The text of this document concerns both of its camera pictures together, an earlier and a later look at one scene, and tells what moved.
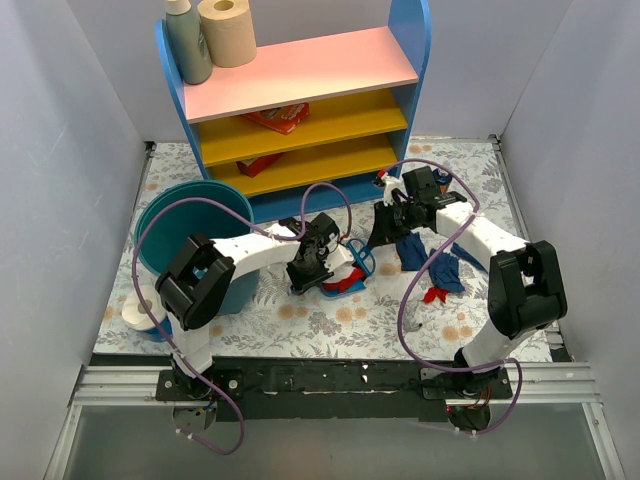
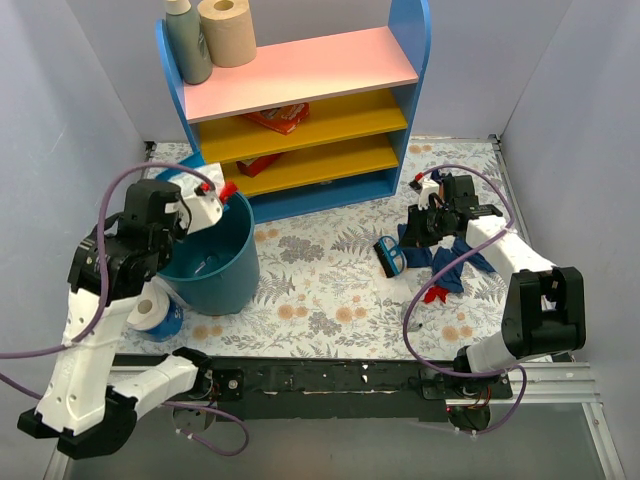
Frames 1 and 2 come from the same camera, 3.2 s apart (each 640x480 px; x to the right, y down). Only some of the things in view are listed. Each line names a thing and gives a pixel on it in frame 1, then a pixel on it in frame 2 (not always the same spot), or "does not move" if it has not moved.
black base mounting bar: (362, 388) does not move
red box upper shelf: (285, 119) does not move
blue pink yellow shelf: (333, 111) does not move
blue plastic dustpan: (355, 287) → (197, 190)
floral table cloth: (365, 308) does not move
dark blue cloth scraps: (444, 271) does not move
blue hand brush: (362, 255) → (391, 257)
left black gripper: (310, 273) → (167, 232)
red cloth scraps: (434, 292) does not move
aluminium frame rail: (536, 385) does not move
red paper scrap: (345, 284) → (227, 191)
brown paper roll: (229, 31) does not move
